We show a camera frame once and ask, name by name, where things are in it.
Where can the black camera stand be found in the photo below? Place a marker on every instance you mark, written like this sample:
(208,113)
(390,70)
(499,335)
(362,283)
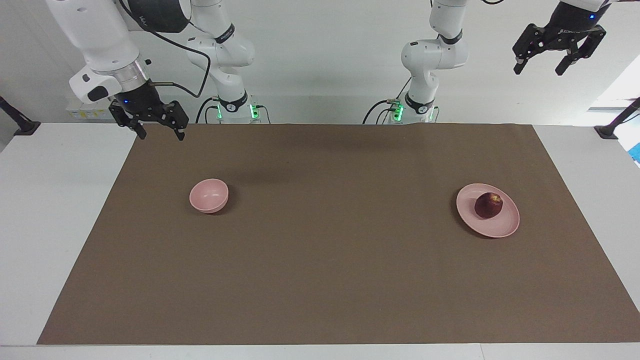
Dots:
(617,122)
(20,122)

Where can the brown table mat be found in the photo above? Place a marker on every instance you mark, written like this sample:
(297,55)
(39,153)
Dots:
(320,260)

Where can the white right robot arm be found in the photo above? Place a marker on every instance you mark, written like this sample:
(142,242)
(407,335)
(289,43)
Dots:
(100,35)

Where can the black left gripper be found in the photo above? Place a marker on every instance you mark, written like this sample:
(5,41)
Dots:
(572,22)

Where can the pink plate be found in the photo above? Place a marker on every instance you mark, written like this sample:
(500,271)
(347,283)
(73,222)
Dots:
(492,222)

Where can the blue object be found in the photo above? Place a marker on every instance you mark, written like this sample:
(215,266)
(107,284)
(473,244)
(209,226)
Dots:
(636,152)

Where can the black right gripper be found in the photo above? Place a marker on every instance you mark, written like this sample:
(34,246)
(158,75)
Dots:
(140,102)

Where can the pink bowl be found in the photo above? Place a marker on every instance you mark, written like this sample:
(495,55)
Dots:
(209,196)

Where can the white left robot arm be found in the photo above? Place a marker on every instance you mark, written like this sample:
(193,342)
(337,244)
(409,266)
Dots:
(430,55)

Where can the white cardboard box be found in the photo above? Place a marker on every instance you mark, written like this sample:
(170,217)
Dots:
(85,112)

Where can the dark red apple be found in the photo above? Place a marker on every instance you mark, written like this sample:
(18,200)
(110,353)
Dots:
(488,206)

